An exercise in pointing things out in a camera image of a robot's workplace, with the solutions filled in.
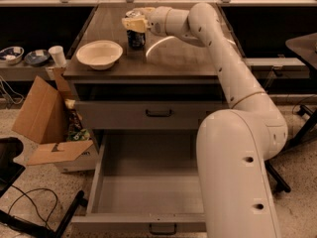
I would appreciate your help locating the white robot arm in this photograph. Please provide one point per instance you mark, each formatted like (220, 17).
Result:
(232, 144)

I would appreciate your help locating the white paper bowl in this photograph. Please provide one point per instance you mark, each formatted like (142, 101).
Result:
(99, 55)

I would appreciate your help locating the open cardboard box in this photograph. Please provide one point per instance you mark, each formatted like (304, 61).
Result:
(43, 119)

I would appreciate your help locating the open middle drawer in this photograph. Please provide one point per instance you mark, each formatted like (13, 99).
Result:
(145, 181)

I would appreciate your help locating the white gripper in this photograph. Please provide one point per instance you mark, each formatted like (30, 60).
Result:
(158, 21)

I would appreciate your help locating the dark blue bowl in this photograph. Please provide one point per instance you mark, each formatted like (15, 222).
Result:
(37, 57)

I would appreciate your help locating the closed top drawer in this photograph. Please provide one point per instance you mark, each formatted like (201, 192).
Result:
(145, 115)

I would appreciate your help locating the black chair seat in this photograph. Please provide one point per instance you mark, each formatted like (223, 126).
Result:
(10, 148)

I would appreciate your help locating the black table leg stand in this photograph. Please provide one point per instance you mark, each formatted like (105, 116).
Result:
(281, 184)

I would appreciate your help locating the blue pepsi can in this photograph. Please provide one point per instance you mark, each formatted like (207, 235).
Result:
(135, 40)

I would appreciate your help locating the white paper cup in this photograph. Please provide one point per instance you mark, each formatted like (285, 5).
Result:
(58, 56)

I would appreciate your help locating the blue patterned bowl left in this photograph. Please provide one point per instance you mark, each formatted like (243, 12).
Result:
(11, 55)

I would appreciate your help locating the grey drawer cabinet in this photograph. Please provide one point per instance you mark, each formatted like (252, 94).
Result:
(166, 69)

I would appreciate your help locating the grey low shelf bench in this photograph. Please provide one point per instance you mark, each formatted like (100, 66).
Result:
(24, 72)

